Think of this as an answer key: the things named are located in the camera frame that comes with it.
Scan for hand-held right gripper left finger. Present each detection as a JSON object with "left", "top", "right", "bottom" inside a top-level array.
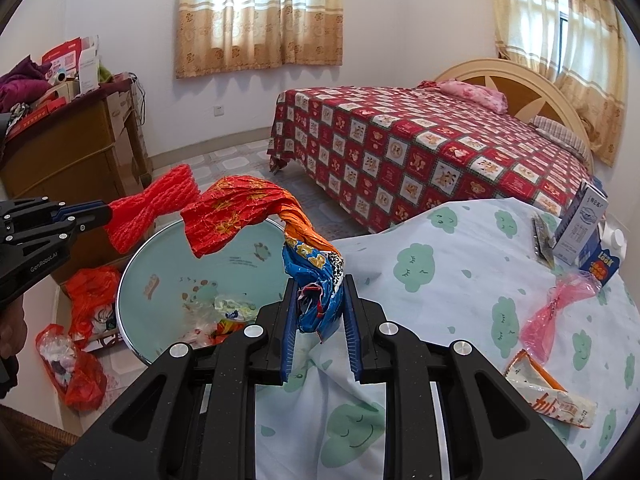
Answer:
[{"left": 52, "top": 274, "right": 301, "bottom": 480}]

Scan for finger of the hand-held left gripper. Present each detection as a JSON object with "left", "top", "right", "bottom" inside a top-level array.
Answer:
[
  {"left": 0, "top": 198, "right": 112, "bottom": 223},
  {"left": 0, "top": 217, "right": 114, "bottom": 261}
]

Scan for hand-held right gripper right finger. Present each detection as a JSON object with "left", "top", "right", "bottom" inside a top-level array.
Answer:
[{"left": 341, "top": 274, "right": 583, "bottom": 480}]

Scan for blue snack wrapper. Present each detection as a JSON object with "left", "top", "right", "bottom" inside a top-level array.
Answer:
[{"left": 281, "top": 240, "right": 347, "bottom": 345}]

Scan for light teal cartoon-print basin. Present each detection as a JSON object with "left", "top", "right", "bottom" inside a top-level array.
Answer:
[{"left": 116, "top": 217, "right": 346, "bottom": 366}]

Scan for person's left hand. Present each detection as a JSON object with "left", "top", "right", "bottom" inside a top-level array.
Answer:
[{"left": 0, "top": 300, "right": 26, "bottom": 361}]

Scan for brown wooden cabinet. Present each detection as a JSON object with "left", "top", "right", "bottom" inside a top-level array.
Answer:
[{"left": 0, "top": 77, "right": 153, "bottom": 283}]

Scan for red plastic bag with contents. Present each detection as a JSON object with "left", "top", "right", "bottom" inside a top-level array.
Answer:
[
  {"left": 35, "top": 324, "right": 107, "bottom": 411},
  {"left": 66, "top": 266, "right": 122, "bottom": 352}
]

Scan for purple cloth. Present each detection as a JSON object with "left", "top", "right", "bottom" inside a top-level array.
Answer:
[{"left": 0, "top": 57, "right": 48, "bottom": 111}]

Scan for red and white boxes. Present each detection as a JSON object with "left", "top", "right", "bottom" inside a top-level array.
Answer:
[{"left": 40, "top": 35, "right": 101, "bottom": 95}]

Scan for bed with red patterned cover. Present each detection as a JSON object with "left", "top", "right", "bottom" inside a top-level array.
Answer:
[{"left": 267, "top": 85, "right": 596, "bottom": 235}]

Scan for pink plastic bag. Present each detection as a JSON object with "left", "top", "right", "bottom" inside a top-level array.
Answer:
[{"left": 519, "top": 272, "right": 608, "bottom": 363}]

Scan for white orange snack wrapper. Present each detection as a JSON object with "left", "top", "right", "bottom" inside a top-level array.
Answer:
[{"left": 502, "top": 349, "right": 598, "bottom": 430}]

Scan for dark foil wrapper strip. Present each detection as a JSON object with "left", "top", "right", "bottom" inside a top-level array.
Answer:
[{"left": 531, "top": 212, "right": 556, "bottom": 268}]

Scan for grey white milk carton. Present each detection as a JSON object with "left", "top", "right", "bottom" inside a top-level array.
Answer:
[{"left": 551, "top": 181, "right": 610, "bottom": 264}]

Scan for blue carton with white cap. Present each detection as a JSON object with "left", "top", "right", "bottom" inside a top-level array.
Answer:
[{"left": 577, "top": 227, "right": 627, "bottom": 288}]

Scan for beige curtain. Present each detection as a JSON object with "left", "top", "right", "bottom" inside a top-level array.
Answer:
[
  {"left": 492, "top": 0, "right": 628, "bottom": 168},
  {"left": 174, "top": 0, "right": 346, "bottom": 80}
]

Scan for pink pillow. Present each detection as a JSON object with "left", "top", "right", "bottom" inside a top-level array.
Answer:
[{"left": 419, "top": 79, "right": 508, "bottom": 113}]

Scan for striped pillow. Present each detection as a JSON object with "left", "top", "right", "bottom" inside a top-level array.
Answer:
[{"left": 530, "top": 115, "right": 593, "bottom": 161}]

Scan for cream wooden headboard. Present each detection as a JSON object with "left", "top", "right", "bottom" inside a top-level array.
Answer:
[{"left": 434, "top": 58, "right": 596, "bottom": 171}]

